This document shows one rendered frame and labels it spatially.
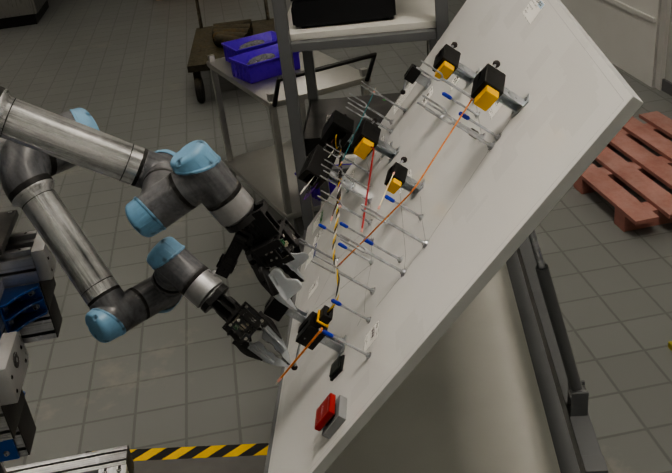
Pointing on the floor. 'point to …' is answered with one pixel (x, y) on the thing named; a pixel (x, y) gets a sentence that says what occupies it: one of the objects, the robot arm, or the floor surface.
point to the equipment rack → (434, 18)
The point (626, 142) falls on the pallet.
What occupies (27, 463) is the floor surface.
